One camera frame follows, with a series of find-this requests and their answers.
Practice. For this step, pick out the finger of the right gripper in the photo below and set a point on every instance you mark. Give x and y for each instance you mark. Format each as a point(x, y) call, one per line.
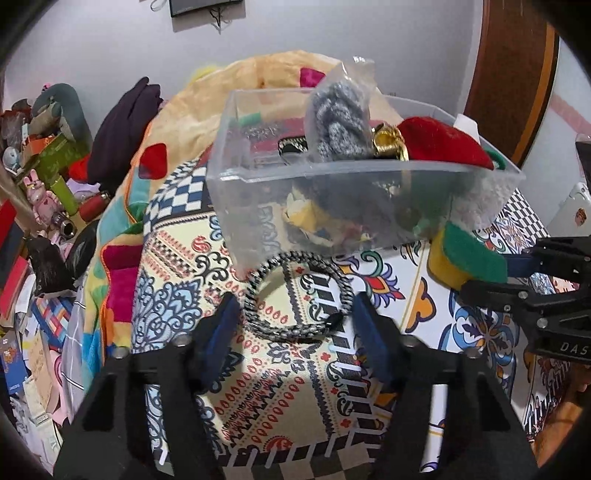
point(566, 258)

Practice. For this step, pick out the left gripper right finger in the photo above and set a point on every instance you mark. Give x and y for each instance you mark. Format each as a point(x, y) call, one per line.
point(381, 339)

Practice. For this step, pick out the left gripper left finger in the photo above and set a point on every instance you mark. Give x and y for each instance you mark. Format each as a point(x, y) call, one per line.
point(210, 343)

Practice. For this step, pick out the green yellow sponge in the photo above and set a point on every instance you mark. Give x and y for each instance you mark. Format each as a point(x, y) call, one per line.
point(457, 257)

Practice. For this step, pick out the red soft cloth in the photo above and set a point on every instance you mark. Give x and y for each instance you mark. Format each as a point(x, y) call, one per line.
point(428, 139)

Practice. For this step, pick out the grey knitted item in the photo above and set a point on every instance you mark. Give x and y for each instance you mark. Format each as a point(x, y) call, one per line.
point(337, 118)

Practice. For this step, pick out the colourful patterned tablecloth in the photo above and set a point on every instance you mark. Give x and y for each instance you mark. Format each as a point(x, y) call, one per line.
point(307, 405)

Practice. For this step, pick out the clear plastic storage box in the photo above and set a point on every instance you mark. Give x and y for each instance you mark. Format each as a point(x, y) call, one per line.
point(270, 196)

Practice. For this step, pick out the beige fleece blanket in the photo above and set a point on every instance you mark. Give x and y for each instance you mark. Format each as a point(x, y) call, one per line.
point(187, 126)

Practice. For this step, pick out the red box stack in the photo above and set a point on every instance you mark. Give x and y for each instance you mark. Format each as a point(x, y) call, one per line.
point(13, 263)

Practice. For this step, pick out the dark purple garment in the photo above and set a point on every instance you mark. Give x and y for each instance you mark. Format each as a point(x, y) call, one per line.
point(121, 133)

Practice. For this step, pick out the pink rabbit figurine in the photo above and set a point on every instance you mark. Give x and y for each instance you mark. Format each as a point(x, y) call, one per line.
point(43, 201)

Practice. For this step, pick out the green cardboard box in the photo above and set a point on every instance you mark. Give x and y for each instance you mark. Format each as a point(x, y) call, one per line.
point(57, 155)

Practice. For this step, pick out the grey green plush toy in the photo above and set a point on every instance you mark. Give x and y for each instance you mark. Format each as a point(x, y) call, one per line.
point(58, 109)

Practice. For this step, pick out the small wall monitor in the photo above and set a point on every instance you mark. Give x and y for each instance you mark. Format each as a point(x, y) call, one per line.
point(182, 7)

